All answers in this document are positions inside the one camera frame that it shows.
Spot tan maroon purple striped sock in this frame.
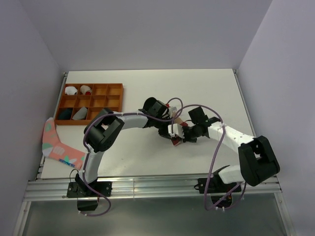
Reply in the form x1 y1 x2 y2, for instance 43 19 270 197
168 111 188 147

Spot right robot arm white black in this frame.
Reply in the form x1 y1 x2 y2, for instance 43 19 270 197
183 107 280 192

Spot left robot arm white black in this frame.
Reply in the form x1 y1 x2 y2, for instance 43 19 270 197
75 97 172 197

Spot black sock white stripes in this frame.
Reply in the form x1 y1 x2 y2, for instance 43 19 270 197
139 97 158 117

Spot beige red rolled sock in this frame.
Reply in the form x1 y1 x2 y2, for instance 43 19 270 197
80 85 92 95

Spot grey rolled sock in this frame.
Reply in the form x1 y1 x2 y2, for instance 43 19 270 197
72 107 88 120

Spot orange compartment tray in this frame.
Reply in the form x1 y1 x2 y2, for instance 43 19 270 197
55 84 124 125

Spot white rolled sock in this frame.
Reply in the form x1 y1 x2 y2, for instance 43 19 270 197
64 86 78 95

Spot dark teal rolled sock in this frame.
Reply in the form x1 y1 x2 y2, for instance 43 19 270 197
58 108 72 120

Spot pink patterned sock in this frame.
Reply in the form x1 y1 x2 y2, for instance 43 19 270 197
42 118 85 170

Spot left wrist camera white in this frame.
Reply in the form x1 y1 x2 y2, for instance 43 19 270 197
162 103 177 119

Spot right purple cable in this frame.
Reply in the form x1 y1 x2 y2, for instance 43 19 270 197
172 104 247 212

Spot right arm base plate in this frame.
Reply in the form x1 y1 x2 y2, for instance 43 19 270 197
194 178 237 208

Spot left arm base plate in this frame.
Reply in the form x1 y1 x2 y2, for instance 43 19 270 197
66 181 112 211

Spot aluminium front rail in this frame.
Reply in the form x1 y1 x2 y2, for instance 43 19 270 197
13 174 296 236

